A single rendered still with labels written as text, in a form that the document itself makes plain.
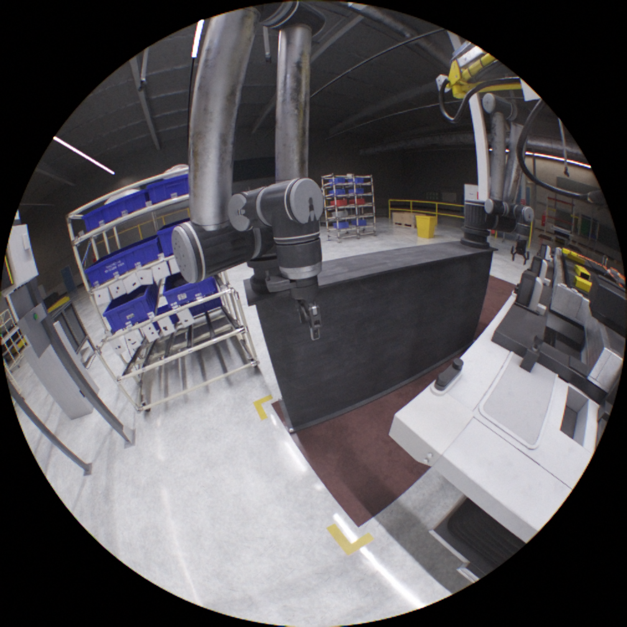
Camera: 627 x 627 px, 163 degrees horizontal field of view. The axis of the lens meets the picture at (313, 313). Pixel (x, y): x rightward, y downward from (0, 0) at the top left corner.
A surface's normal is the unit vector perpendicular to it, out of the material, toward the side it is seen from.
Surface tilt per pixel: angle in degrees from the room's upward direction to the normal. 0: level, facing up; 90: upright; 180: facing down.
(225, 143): 111
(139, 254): 94
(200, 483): 0
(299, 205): 91
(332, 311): 90
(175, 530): 0
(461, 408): 0
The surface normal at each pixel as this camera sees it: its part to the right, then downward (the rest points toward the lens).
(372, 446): -0.11, -0.87
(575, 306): -0.86, 0.33
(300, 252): 0.11, 0.47
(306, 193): 0.77, 0.24
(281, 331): 0.35, 0.43
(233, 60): 0.72, 0.55
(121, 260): 0.54, 0.43
